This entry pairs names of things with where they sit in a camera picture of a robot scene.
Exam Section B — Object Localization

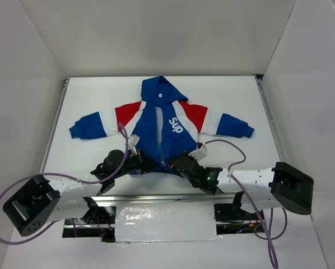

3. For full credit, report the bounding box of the blue white red hooded jacket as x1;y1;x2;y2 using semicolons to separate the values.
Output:
69;76;254;173

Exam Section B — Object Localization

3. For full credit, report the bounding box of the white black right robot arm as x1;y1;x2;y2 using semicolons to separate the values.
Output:
167;153;314;219

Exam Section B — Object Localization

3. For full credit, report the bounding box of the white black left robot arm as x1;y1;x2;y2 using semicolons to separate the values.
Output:
2;150;160;236

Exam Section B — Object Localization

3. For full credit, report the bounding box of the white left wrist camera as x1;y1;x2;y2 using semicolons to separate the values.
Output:
128;134;140;155

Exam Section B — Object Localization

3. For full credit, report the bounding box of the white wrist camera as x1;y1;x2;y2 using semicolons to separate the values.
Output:
128;134;140;155
189;142;208;161

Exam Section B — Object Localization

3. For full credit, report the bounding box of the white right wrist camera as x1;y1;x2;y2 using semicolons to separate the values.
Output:
189;142;208;161

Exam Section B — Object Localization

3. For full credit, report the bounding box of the aluminium table frame rail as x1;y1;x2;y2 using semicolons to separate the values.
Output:
41;76;284;201

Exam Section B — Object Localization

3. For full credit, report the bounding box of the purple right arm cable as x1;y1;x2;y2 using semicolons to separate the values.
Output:
203;138;287;269

